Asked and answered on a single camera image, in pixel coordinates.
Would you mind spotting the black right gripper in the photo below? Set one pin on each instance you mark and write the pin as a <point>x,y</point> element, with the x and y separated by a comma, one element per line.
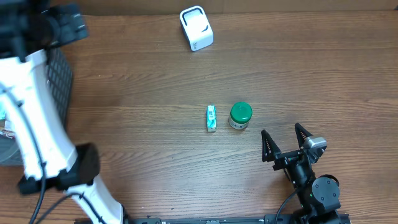
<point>270,154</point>

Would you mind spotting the green lid white jar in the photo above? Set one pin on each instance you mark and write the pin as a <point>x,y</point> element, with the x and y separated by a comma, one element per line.
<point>240,115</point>

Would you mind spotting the teal white small packet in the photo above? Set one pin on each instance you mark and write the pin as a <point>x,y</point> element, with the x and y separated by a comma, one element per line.
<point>211,118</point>

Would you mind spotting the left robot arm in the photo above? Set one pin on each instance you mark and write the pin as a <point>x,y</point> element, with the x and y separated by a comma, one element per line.
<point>29,31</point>

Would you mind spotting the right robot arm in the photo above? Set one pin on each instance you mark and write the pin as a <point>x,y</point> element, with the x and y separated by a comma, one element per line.
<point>318,196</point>

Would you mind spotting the white barcode scanner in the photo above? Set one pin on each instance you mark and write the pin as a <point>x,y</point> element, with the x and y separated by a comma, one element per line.
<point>196,28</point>

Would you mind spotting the grey plastic shopping basket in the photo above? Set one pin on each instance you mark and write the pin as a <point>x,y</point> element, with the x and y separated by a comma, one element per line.
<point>59,80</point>

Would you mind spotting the red white snack packet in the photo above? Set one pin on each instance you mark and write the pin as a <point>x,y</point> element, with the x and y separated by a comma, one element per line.
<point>7,133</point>

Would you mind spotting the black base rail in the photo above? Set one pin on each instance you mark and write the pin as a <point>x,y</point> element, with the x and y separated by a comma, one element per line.
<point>267,219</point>

